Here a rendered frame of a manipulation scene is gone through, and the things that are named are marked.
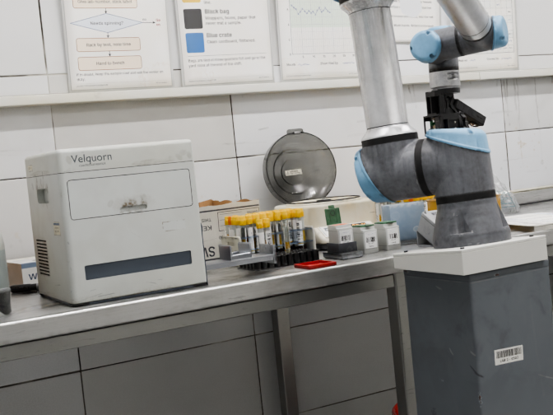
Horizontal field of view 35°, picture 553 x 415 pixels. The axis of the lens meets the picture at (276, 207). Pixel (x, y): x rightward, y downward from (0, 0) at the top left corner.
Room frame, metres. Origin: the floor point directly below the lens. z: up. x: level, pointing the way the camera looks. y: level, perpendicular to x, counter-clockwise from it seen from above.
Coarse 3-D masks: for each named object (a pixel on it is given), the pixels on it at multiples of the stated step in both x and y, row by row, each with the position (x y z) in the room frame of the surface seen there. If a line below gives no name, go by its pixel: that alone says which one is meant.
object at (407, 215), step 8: (384, 208) 2.17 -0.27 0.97; (392, 208) 2.15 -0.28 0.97; (400, 208) 2.16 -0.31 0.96; (408, 208) 2.17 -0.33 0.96; (416, 208) 2.18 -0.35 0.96; (424, 208) 2.19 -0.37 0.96; (384, 216) 2.17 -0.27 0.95; (392, 216) 2.15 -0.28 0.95; (400, 216) 2.16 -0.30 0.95; (408, 216) 2.17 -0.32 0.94; (416, 216) 2.18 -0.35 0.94; (400, 224) 2.16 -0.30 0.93; (408, 224) 2.17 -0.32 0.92; (416, 224) 2.18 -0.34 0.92; (400, 232) 2.16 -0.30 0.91; (408, 232) 2.17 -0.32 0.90; (400, 240) 2.16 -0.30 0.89; (408, 240) 2.15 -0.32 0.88; (416, 240) 2.16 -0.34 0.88
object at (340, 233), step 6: (330, 228) 2.02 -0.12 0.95; (336, 228) 1.99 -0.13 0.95; (342, 228) 1.99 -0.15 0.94; (348, 228) 2.00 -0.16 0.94; (330, 234) 2.02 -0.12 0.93; (336, 234) 1.99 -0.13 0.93; (342, 234) 1.99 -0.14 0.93; (348, 234) 2.00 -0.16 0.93; (330, 240) 2.02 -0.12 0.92; (336, 240) 2.00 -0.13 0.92; (342, 240) 1.99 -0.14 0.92; (348, 240) 2.00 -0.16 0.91
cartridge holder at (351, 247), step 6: (330, 246) 2.01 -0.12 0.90; (336, 246) 1.99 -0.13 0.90; (342, 246) 1.99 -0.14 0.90; (348, 246) 1.99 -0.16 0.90; (354, 246) 2.00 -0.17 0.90; (324, 252) 2.04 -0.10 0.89; (330, 252) 2.02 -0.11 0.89; (336, 252) 1.99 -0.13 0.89; (342, 252) 1.98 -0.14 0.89; (348, 252) 1.99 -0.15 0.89; (354, 252) 1.98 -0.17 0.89; (360, 252) 1.99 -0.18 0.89; (336, 258) 1.99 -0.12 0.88; (342, 258) 1.96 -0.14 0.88; (348, 258) 1.97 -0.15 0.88
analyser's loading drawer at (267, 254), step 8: (224, 248) 1.84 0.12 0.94; (240, 248) 1.88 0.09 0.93; (248, 248) 1.85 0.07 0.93; (264, 248) 1.90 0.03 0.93; (272, 248) 1.86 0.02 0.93; (224, 256) 1.85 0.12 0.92; (232, 256) 1.82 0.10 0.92; (240, 256) 1.83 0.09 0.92; (248, 256) 1.84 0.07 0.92; (256, 256) 1.85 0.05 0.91; (264, 256) 1.85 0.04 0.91; (272, 256) 1.86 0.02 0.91; (208, 264) 1.79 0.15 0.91; (216, 264) 1.80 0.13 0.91; (224, 264) 1.80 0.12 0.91; (232, 264) 1.82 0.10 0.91; (240, 264) 1.83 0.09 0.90
